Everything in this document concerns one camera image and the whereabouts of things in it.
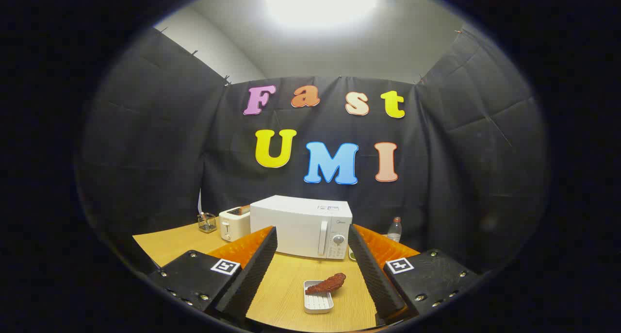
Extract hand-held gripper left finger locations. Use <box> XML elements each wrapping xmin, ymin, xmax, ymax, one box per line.
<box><xmin>147</xmin><ymin>225</ymin><xmax>278</xmax><ymax>324</ymax></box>

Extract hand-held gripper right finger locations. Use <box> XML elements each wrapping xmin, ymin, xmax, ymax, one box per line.
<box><xmin>347</xmin><ymin>224</ymin><xmax>482</xmax><ymax>324</ymax></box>

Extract brown meat piece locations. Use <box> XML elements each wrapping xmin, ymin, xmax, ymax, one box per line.
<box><xmin>305</xmin><ymin>273</ymin><xmax>347</xmax><ymax>296</ymax></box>

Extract white toaster oven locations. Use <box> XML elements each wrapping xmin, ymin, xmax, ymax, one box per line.
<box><xmin>249</xmin><ymin>195</ymin><xmax>353</xmax><ymax>261</ymax></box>

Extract white bread toaster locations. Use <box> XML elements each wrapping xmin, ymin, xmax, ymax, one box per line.
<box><xmin>218</xmin><ymin>206</ymin><xmax>251</xmax><ymax>242</ymax></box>

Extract clear water bottle red cap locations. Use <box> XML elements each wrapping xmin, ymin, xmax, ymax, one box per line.
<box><xmin>387</xmin><ymin>217</ymin><xmax>403</xmax><ymax>244</ymax></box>

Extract small white ribbed tray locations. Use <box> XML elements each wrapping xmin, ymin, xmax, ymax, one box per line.
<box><xmin>303</xmin><ymin>280</ymin><xmax>335</xmax><ymax>315</ymax></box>

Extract black backdrop cloth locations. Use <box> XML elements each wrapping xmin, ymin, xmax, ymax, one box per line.
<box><xmin>78</xmin><ymin>25</ymin><xmax>549</xmax><ymax>275</ymax></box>

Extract ceiling light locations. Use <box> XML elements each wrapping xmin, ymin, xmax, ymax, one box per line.
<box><xmin>264</xmin><ymin>0</ymin><xmax>379</xmax><ymax>29</ymax></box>

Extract wire mesh utensil holder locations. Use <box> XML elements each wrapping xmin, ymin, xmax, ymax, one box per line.
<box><xmin>197</xmin><ymin>212</ymin><xmax>218</xmax><ymax>233</ymax></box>

